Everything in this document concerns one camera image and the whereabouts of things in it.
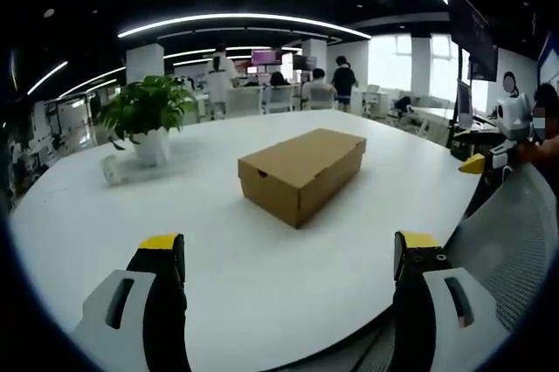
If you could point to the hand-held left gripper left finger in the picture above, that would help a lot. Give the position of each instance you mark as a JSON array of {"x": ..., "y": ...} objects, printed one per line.
[{"x": 131, "y": 302}]

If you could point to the dark desk monitor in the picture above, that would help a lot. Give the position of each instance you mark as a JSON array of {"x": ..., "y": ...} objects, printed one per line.
[{"x": 464, "y": 103}]

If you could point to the white office chair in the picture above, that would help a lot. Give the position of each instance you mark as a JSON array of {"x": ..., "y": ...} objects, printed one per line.
[
  {"x": 278, "y": 99},
  {"x": 322, "y": 99}
]

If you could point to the green potted plant white pot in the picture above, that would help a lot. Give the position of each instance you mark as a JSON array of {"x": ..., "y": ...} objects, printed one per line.
[{"x": 148, "y": 119}]

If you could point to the small white cup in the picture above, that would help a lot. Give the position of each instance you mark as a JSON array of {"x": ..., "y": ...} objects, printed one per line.
[{"x": 112, "y": 170}]

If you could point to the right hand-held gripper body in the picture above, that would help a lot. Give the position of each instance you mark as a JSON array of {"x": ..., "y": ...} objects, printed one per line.
[{"x": 512, "y": 121}]

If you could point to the brown cardboard shoe box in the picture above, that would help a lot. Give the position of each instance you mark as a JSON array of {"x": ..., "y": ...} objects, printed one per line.
[{"x": 301, "y": 171}]

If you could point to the grey mesh office chair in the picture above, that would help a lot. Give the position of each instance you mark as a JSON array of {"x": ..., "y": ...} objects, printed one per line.
[{"x": 502, "y": 250}]

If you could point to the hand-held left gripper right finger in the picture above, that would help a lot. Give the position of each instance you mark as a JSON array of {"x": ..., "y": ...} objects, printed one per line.
[{"x": 441, "y": 306}]

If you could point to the purple computer monitor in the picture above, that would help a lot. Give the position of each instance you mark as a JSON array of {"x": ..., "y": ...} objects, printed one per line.
[{"x": 266, "y": 57}]

